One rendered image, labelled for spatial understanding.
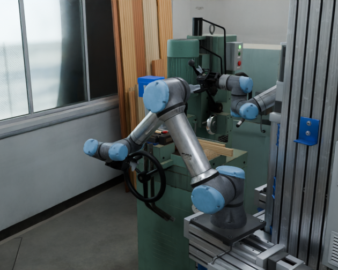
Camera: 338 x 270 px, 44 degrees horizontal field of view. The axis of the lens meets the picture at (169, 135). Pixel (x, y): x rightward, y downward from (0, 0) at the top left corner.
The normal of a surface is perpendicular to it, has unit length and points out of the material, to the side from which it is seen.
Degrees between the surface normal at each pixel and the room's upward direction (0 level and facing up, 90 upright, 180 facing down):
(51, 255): 0
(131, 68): 87
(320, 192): 90
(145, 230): 90
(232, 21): 90
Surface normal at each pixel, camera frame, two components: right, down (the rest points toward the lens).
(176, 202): -0.62, 0.22
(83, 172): 0.83, 0.16
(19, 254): -0.02, -0.96
